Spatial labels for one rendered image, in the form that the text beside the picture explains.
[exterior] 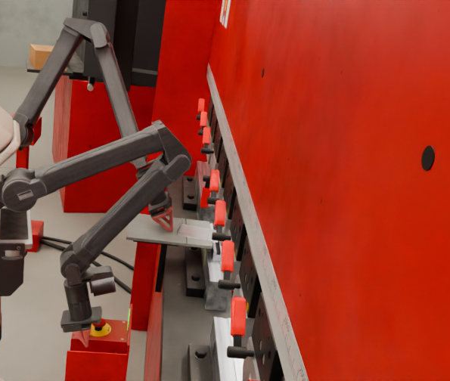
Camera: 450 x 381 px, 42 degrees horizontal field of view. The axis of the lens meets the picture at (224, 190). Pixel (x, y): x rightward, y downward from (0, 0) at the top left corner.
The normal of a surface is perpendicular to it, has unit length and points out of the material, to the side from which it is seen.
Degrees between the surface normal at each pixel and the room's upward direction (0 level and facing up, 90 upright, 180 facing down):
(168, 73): 90
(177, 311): 0
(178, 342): 0
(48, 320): 0
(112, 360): 90
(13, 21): 90
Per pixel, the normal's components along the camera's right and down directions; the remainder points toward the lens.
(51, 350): 0.16, -0.92
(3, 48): 0.32, 0.39
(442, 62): -0.98, -0.12
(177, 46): 0.08, 0.37
